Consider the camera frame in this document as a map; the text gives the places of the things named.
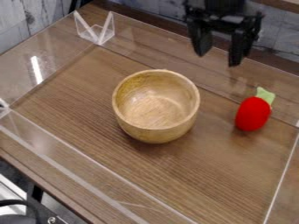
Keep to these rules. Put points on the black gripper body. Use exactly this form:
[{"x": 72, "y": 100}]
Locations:
[{"x": 226, "y": 16}]

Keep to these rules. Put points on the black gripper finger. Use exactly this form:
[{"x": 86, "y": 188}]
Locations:
[
  {"x": 242, "y": 42},
  {"x": 200, "y": 36}
]

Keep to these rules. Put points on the red plush fruit green leaf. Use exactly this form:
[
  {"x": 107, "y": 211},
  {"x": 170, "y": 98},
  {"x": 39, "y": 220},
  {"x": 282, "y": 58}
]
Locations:
[{"x": 255, "y": 110}]

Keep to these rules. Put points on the light wooden bowl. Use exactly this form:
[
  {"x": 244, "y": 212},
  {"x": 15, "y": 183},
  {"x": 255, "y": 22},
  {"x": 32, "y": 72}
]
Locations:
[{"x": 156, "y": 105}]

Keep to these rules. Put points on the clear acrylic tray wall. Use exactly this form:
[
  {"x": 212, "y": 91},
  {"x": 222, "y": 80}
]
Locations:
[{"x": 216, "y": 176}]

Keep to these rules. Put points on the black metal table frame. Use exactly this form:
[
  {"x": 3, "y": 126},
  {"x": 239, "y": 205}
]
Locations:
[{"x": 47, "y": 216}]

